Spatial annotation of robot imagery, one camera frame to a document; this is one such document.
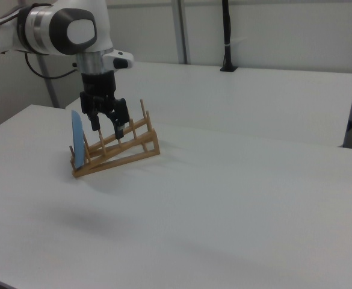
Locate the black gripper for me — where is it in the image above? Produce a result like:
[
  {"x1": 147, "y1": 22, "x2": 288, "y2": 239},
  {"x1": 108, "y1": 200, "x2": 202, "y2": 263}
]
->
[{"x1": 79, "y1": 70, "x2": 129, "y2": 141}]

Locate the blue round plate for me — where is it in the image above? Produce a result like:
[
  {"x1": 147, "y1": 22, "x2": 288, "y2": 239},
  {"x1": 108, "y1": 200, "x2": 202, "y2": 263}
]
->
[{"x1": 70, "y1": 110, "x2": 86, "y2": 169}]

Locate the wooden plate rack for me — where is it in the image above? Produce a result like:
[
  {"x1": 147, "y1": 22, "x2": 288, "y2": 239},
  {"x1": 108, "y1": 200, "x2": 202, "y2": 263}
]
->
[{"x1": 69, "y1": 98, "x2": 161, "y2": 179}]

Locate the grey partition post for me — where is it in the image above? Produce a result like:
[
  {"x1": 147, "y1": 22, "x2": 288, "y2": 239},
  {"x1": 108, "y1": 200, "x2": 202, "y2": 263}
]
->
[
  {"x1": 171, "y1": 0, "x2": 192, "y2": 65},
  {"x1": 37, "y1": 54, "x2": 60, "y2": 108}
]

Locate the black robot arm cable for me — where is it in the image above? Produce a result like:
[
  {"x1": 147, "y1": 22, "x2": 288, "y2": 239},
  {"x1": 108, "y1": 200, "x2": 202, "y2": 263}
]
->
[{"x1": 24, "y1": 52, "x2": 82, "y2": 80}]

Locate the black camera stand pole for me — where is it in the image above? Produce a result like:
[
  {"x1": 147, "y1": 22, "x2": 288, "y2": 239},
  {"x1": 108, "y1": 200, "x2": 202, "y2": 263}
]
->
[{"x1": 219, "y1": 0, "x2": 239, "y2": 73}]

